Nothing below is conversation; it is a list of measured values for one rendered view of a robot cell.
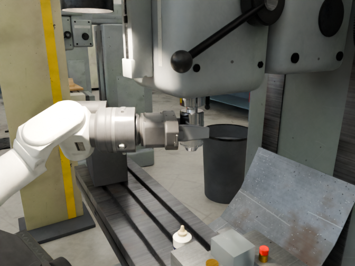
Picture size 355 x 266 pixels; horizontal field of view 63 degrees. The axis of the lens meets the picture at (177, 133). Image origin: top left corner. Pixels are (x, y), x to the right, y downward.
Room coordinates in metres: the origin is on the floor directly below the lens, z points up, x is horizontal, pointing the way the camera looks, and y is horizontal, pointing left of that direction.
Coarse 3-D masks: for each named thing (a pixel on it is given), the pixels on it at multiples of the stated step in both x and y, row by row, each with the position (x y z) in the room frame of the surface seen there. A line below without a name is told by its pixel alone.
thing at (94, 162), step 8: (96, 152) 0.91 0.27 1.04; (88, 160) 1.01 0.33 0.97; (96, 160) 0.91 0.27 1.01; (104, 160) 0.92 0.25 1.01; (112, 160) 0.93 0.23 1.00; (120, 160) 0.94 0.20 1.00; (88, 168) 1.04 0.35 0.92; (96, 168) 0.91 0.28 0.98; (104, 168) 0.92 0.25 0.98; (112, 168) 0.93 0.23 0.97; (120, 168) 0.94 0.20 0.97; (96, 176) 0.91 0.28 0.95; (104, 176) 0.92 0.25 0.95; (112, 176) 0.93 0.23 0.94; (120, 176) 0.94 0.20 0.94; (96, 184) 0.91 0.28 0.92; (104, 184) 0.92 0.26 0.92
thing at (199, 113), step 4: (180, 112) 0.55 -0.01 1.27; (184, 112) 0.54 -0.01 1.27; (188, 112) 0.54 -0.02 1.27; (192, 112) 0.54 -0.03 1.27; (196, 112) 0.54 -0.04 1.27; (200, 112) 0.54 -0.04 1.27; (184, 116) 0.54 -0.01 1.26; (188, 116) 0.53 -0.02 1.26; (192, 116) 0.53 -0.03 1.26; (196, 116) 0.53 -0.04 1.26; (200, 116) 0.54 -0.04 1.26
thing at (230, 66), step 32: (160, 0) 0.47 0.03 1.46; (192, 0) 0.43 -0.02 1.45; (224, 0) 0.46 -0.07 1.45; (160, 32) 0.47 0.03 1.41; (192, 32) 0.44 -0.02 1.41; (256, 32) 0.50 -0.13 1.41; (160, 64) 0.47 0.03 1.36; (192, 64) 0.44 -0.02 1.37; (224, 64) 0.46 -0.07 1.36; (256, 64) 0.50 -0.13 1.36; (192, 96) 0.45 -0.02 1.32
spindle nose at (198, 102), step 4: (184, 100) 0.54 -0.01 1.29; (188, 100) 0.53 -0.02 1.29; (192, 100) 0.53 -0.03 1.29; (196, 100) 0.53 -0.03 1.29; (200, 100) 0.54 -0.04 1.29; (180, 104) 0.55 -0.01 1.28; (184, 104) 0.54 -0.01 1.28; (188, 104) 0.53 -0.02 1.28; (192, 104) 0.53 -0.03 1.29; (196, 104) 0.53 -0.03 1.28; (200, 104) 0.54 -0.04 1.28
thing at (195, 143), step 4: (180, 116) 0.55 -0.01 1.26; (180, 120) 0.55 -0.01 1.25; (184, 120) 0.54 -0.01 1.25; (188, 120) 0.53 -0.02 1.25; (192, 120) 0.53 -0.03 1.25; (196, 120) 0.53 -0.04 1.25; (200, 120) 0.54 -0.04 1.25; (180, 124) 0.55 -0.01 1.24; (184, 124) 0.54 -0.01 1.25; (188, 124) 0.53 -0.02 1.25; (192, 124) 0.53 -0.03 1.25; (196, 124) 0.53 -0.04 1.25; (200, 124) 0.54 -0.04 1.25; (192, 140) 0.53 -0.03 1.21; (196, 140) 0.53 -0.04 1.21; (200, 140) 0.54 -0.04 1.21; (180, 144) 0.55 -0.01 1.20; (184, 144) 0.54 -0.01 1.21; (188, 144) 0.53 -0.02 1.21; (192, 144) 0.53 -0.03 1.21; (196, 144) 0.53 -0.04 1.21; (200, 144) 0.54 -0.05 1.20
